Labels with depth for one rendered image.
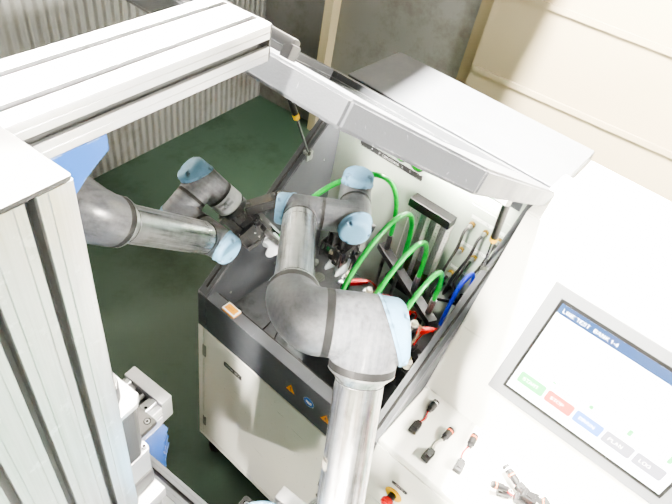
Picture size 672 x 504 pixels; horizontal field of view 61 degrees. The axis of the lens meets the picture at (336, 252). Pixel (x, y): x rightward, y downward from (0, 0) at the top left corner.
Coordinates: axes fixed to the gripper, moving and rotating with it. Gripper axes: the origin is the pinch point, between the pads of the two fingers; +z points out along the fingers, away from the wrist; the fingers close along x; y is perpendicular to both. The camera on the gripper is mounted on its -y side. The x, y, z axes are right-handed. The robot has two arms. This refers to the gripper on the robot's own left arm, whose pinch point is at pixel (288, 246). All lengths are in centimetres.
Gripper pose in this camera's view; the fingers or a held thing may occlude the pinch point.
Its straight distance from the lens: 154.4
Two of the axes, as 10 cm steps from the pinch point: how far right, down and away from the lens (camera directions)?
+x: 2.7, 5.3, -8.0
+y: -7.6, 6.3, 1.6
